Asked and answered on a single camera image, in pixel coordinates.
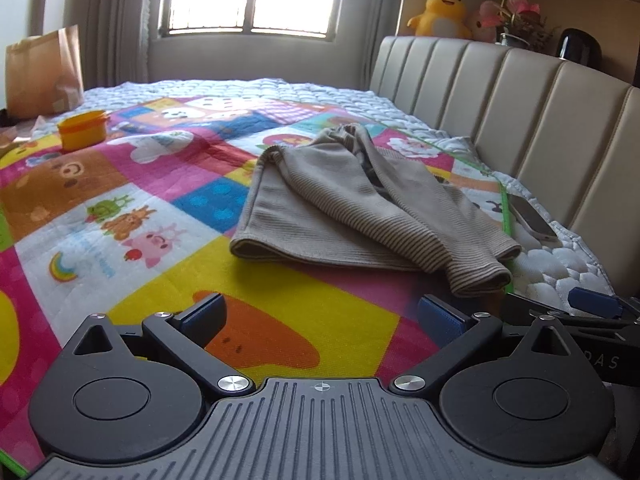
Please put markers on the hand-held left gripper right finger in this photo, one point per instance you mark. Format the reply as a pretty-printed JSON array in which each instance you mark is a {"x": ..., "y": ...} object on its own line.
[{"x": 440, "y": 321}]

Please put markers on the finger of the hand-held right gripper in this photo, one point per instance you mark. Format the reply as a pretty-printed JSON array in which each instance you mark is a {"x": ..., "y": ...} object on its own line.
[
  {"x": 592, "y": 302},
  {"x": 525, "y": 306}
]

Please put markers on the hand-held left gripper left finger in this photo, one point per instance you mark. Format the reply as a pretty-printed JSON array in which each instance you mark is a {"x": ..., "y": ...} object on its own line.
[{"x": 204, "y": 319}]

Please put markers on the beige striped knit garment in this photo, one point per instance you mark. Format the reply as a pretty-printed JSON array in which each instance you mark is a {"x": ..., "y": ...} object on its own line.
[{"x": 320, "y": 210}]

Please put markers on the white quilted mattress pad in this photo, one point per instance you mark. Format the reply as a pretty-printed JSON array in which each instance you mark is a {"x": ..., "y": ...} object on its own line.
[{"x": 555, "y": 265}]

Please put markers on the smartphone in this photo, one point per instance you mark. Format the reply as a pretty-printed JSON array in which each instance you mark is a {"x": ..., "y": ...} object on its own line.
[{"x": 531, "y": 216}]

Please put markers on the colourful cartoon printed blanket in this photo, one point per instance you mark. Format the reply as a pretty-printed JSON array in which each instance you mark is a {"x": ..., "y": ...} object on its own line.
[{"x": 150, "y": 200}]

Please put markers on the beige padded headboard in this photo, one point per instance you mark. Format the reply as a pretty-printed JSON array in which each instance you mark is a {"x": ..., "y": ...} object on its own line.
[{"x": 550, "y": 125}]

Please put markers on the yellow orange plastic container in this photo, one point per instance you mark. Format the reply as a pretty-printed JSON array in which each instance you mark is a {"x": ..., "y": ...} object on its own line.
[{"x": 82, "y": 130}]

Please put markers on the black rounded speaker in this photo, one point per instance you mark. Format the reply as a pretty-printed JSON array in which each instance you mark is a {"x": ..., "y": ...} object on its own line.
[{"x": 579, "y": 49}]

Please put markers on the potted plant with pink leaves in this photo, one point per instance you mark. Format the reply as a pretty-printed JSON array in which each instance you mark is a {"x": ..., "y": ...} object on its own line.
[{"x": 525, "y": 20}]

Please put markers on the pink plush toy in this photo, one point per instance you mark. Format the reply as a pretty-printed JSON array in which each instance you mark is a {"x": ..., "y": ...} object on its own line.
[{"x": 484, "y": 20}]

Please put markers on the brown paper bag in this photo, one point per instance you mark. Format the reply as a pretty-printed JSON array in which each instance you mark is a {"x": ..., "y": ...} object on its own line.
[{"x": 45, "y": 77}]

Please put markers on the yellow duck plush toy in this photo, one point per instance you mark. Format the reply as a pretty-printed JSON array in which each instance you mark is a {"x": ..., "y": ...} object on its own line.
[{"x": 442, "y": 12}]

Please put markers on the beige curtain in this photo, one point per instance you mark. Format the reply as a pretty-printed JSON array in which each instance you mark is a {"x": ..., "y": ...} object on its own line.
[
  {"x": 110, "y": 20},
  {"x": 375, "y": 15}
]

